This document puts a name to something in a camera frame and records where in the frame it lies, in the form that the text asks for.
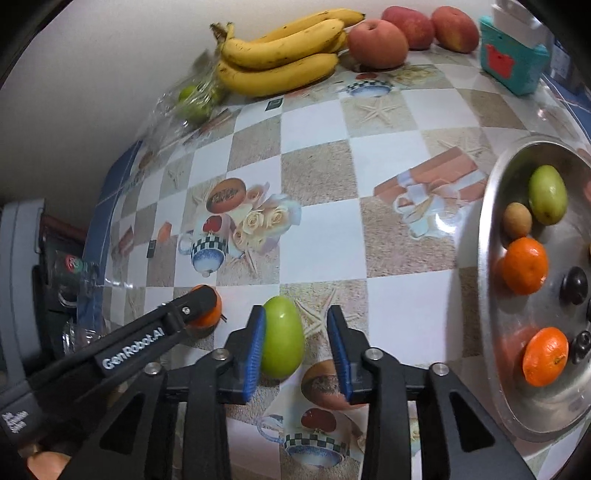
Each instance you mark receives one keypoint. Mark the round steel plate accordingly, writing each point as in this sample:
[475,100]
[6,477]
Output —
[503,323]

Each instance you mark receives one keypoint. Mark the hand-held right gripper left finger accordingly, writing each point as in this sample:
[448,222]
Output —
[254,355]

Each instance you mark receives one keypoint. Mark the red peach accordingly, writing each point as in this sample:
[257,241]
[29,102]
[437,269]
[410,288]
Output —
[455,28]
[415,25]
[377,45]

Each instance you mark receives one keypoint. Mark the brown longan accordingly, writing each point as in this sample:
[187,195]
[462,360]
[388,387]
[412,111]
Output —
[517,221]

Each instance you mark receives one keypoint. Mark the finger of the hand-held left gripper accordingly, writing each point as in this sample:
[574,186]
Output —
[194,304]

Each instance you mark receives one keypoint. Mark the plastic bag of green fruit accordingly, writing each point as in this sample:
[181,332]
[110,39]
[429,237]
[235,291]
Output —
[184,115]

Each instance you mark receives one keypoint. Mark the person's left hand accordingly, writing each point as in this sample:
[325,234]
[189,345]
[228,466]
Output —
[46,468]

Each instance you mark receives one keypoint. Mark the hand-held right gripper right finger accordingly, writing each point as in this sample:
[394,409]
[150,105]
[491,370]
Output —
[339,355]

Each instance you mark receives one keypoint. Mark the small green lime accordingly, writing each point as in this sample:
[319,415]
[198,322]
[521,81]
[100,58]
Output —
[187,93]

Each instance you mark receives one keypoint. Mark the large green mango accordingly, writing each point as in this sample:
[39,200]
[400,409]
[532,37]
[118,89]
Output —
[284,341]

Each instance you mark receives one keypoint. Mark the teal box with red crab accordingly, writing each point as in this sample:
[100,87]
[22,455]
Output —
[512,60]

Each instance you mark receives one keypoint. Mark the orange mandarin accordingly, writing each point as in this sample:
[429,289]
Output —
[545,357]
[525,266]
[210,321]

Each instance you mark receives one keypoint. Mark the yellow banana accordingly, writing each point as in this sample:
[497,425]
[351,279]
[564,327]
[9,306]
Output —
[337,17]
[341,42]
[277,81]
[286,48]

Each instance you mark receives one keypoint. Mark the checkered printed tablecloth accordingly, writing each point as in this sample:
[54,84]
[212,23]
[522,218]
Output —
[318,120]

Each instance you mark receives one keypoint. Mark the green jujube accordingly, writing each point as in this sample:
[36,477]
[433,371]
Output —
[547,194]

